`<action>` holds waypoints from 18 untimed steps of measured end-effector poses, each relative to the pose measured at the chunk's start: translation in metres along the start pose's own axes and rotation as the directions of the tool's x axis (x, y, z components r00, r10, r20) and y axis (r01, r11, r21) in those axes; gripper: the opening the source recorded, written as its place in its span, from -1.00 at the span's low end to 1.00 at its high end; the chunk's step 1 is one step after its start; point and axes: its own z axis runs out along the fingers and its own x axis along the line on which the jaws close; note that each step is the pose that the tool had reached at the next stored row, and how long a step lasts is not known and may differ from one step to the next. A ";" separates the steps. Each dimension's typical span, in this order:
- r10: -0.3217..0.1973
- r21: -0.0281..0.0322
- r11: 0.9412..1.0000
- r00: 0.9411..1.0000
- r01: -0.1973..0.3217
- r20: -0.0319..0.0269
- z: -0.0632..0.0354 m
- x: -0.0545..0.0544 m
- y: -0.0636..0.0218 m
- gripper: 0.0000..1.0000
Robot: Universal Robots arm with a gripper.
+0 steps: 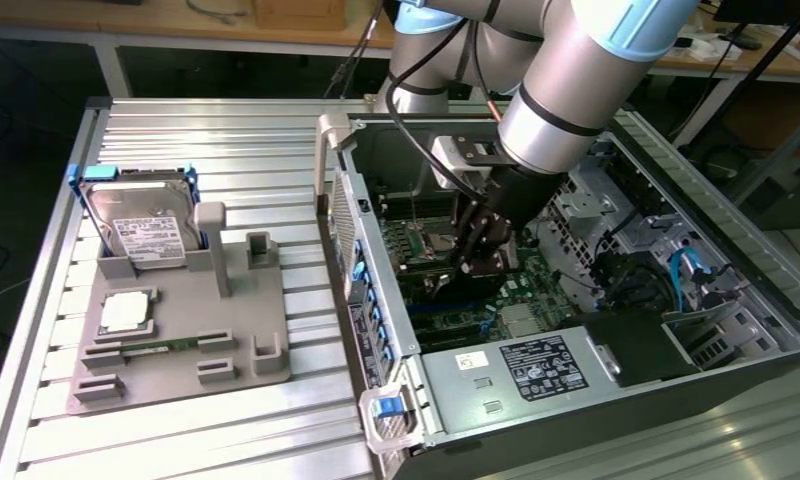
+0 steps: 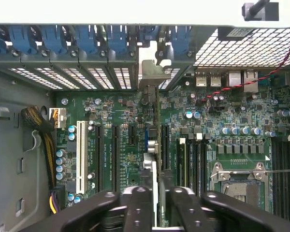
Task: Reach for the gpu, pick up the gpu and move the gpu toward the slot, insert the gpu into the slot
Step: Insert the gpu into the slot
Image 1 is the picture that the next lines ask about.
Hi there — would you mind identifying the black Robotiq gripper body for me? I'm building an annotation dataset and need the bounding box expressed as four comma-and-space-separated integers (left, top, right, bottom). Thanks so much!
449, 167, 565, 276

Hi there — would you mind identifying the black graphics card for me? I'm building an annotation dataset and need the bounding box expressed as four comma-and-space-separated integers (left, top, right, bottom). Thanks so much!
405, 267, 508, 307

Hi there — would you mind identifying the black RAM slot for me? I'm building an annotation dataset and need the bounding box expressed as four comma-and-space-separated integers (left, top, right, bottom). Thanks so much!
376, 193, 454, 209
378, 204, 454, 221

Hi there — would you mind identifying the black expansion slot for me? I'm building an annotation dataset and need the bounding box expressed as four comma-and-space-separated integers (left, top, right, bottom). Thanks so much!
416, 327, 489, 351

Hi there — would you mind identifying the metal drive cage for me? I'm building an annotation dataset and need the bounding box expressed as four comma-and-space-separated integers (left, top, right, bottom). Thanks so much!
545, 164, 675, 291

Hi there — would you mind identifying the CPU socket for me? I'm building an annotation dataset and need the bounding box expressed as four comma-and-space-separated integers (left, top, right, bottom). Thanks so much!
405, 222, 465, 259

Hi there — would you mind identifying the green motherboard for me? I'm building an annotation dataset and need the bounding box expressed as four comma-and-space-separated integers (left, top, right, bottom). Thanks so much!
372, 192, 608, 351

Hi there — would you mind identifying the black installed RAM stick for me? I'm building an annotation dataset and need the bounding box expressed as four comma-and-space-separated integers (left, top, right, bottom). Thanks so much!
396, 259, 456, 287

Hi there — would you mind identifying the silver chipset heatsink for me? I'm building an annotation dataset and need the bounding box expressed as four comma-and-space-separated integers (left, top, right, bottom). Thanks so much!
498, 304, 548, 334

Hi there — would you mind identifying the white plastic item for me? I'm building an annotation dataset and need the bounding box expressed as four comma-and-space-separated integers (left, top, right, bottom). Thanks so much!
672, 33, 728, 62

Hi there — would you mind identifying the grey metal bar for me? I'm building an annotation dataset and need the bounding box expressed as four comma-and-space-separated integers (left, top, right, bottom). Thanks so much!
732, 102, 800, 201

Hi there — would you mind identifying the silver power supply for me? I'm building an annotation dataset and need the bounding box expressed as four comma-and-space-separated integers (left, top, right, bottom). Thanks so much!
418, 329, 625, 434

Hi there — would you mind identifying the black floor box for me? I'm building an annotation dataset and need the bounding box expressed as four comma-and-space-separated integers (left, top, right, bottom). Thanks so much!
739, 159, 800, 231

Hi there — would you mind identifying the metal disk bay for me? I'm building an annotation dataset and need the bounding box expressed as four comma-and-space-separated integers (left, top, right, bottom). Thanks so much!
663, 297, 800, 371

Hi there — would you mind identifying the open black PC case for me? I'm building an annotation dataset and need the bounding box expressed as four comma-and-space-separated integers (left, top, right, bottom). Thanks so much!
312, 107, 800, 480

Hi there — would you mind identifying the black tripod pole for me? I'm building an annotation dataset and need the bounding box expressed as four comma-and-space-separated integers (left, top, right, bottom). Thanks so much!
665, 0, 800, 149

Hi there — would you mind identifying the black monitor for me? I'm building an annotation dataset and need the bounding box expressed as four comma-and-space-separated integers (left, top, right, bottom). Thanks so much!
712, 0, 800, 25

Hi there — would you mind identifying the hard disk in blue carrier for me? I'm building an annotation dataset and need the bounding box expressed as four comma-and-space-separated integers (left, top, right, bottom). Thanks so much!
65, 160, 205, 274

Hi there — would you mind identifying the green RAM stick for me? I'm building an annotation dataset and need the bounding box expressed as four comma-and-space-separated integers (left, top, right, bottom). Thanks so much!
122, 337, 205, 356

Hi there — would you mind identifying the grey parts rack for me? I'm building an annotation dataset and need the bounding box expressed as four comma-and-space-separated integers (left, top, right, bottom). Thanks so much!
65, 199, 294, 416

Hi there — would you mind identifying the silver CPU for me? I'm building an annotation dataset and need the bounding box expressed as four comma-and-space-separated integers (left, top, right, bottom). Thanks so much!
99, 294, 156, 332

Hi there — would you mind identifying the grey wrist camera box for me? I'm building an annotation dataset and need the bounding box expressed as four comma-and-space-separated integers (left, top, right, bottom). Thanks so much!
429, 135, 508, 191

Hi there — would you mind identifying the black wire bundle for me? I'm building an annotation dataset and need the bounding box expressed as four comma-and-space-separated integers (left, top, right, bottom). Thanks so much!
589, 249, 675, 311

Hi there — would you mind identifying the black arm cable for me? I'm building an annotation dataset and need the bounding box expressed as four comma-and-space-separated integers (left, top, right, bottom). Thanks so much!
382, 0, 501, 206

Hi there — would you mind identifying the blue wire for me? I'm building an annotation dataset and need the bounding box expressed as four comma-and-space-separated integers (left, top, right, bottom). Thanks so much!
669, 247, 705, 311

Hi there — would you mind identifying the black hanging cable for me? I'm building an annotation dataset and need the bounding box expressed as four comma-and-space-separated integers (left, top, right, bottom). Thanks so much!
324, 0, 382, 100

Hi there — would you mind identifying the grey cable on desk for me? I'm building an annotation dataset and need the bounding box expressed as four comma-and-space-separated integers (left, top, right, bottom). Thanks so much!
185, 0, 252, 25

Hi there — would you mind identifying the wooden desk with grey frame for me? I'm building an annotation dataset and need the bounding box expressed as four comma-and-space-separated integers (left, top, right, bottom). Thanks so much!
0, 0, 800, 146

